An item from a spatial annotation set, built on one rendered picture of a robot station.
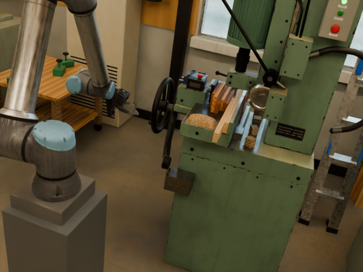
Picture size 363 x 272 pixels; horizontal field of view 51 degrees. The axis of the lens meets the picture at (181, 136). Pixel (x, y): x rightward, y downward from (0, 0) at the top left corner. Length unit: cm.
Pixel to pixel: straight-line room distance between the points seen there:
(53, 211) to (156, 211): 108
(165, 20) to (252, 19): 166
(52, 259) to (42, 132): 52
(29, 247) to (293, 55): 127
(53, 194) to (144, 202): 110
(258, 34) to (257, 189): 67
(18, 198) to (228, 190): 89
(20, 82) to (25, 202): 46
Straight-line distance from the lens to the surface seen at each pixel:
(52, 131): 148
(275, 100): 159
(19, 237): 171
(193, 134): 160
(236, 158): 170
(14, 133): 154
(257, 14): 164
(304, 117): 171
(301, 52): 154
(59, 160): 148
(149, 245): 228
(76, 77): 196
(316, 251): 256
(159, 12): 324
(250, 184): 176
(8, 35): 355
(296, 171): 171
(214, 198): 184
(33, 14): 158
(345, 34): 155
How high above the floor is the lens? 161
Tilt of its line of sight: 29 degrees down
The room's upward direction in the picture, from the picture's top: 9 degrees clockwise
